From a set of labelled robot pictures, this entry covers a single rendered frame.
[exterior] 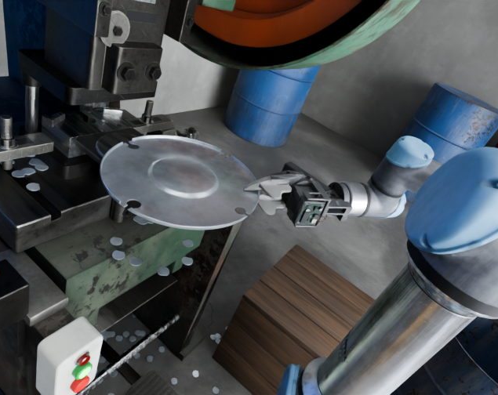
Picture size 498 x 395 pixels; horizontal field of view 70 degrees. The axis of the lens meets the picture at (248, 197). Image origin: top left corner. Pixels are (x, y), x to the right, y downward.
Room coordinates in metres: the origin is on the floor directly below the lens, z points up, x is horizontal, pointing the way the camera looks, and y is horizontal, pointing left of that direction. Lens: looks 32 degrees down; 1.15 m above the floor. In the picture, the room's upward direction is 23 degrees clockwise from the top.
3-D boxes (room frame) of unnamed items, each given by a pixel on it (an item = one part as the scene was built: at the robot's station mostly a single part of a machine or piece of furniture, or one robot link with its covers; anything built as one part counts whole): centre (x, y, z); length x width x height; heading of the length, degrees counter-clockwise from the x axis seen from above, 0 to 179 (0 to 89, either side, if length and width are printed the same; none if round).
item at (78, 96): (0.64, 0.37, 0.86); 0.20 x 0.16 x 0.05; 158
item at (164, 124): (0.79, 0.30, 0.76); 0.17 x 0.06 x 0.10; 158
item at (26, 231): (0.64, 0.37, 0.68); 0.45 x 0.30 x 0.06; 158
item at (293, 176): (0.63, -0.06, 0.83); 0.09 x 0.02 x 0.05; 120
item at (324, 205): (0.64, -0.13, 0.81); 0.12 x 0.09 x 0.08; 120
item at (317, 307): (0.88, -0.36, 0.18); 0.40 x 0.38 x 0.35; 68
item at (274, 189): (0.59, -0.03, 0.82); 0.09 x 0.06 x 0.03; 120
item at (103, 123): (0.64, 0.36, 0.76); 0.15 x 0.09 x 0.05; 158
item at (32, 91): (0.59, 0.46, 0.81); 0.02 x 0.02 x 0.14
